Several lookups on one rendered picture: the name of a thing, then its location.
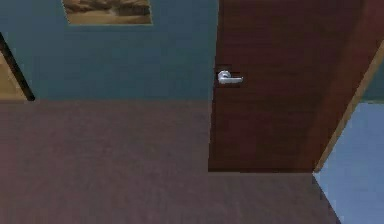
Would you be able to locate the dark red wooden door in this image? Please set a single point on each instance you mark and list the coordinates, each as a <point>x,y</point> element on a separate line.
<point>273,100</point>

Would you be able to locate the black framed tan picture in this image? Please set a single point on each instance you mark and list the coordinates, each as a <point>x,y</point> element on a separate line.
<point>10,78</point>

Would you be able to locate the brown framed wall picture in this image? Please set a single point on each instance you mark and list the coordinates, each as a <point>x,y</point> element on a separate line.
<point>107,12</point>

